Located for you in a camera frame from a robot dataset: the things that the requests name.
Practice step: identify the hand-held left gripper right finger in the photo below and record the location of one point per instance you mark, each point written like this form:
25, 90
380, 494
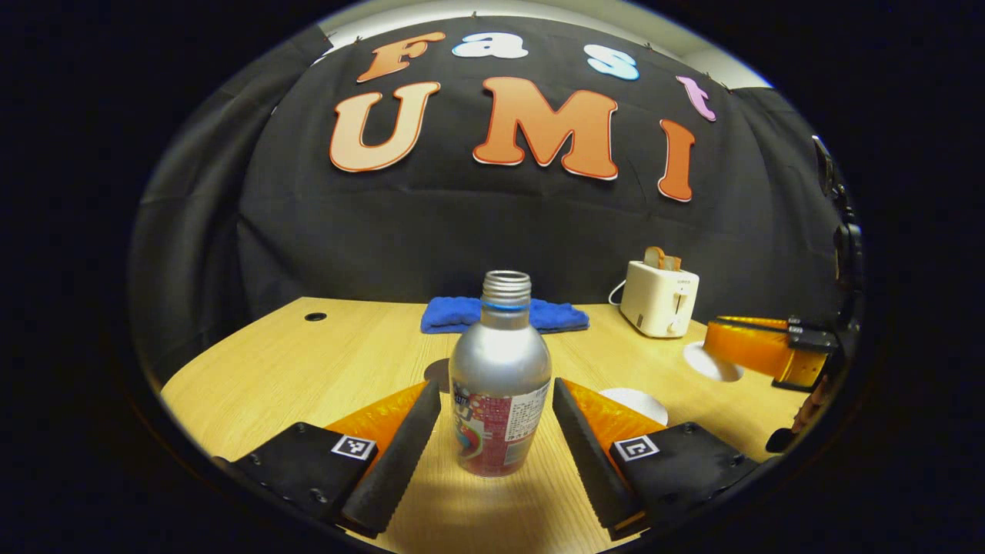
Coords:
589, 462

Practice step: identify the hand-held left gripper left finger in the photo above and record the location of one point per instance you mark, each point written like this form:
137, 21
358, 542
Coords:
392, 469

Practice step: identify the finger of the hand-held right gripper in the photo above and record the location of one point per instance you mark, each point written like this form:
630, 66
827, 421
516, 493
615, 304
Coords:
758, 320
746, 346

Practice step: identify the white teacup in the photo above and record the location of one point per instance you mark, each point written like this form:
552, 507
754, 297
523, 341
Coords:
635, 400

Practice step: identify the round dark coaster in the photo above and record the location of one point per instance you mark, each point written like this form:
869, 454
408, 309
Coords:
439, 375

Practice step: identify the silver water bottle red label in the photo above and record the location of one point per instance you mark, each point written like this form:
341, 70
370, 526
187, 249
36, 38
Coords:
500, 369

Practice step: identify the white toaster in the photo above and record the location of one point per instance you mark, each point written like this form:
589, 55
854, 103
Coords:
654, 304

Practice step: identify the toast bread slice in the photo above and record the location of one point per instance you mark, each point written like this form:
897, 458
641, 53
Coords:
672, 264
655, 258

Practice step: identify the blue towel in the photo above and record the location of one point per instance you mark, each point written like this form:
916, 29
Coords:
454, 314

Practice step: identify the black backdrop cloth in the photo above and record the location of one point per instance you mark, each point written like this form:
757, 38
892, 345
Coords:
500, 231

